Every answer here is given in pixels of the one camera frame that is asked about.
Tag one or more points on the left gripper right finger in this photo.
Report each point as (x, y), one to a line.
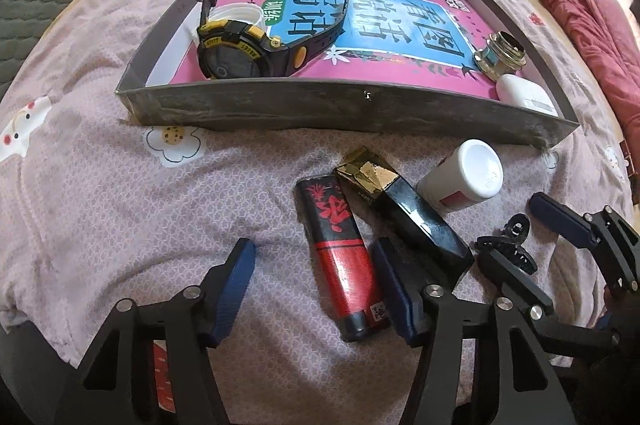
(479, 363)

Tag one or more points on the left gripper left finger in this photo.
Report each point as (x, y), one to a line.
(149, 364)

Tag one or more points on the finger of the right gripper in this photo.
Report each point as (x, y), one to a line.
(538, 311)
(607, 235)

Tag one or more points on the black hair clip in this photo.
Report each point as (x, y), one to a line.
(509, 243)

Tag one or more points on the red black lighter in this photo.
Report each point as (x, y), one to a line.
(345, 262)

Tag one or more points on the white pill bottle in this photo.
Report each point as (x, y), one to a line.
(472, 174)

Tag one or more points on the black gold lighter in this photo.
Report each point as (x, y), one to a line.
(393, 199)

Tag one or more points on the white oblong case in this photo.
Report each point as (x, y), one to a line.
(520, 92)

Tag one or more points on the brass metal fitting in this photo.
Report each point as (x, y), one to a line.
(502, 54)

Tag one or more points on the black yellow wrist watch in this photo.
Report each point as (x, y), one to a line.
(237, 49)

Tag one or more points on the white plastic jar lid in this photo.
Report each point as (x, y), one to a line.
(240, 15)

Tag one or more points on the pink patterned bed sheet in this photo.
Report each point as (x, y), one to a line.
(94, 212)

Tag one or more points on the grey shallow cardboard box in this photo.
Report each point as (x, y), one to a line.
(163, 85)

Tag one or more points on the pink blue book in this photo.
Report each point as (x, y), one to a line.
(424, 43)

